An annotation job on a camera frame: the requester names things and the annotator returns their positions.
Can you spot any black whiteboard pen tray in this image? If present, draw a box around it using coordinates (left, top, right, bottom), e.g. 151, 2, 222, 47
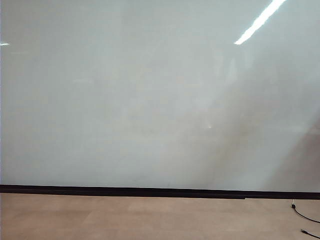
62, 191, 246, 201

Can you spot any white whiteboard with black frame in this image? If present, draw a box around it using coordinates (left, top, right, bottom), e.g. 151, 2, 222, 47
0, 0, 320, 200

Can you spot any black cable with plug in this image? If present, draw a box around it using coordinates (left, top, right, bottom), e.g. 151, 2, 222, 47
290, 199, 320, 224

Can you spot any thin black cable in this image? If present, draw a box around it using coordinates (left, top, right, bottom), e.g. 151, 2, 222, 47
300, 228, 320, 240

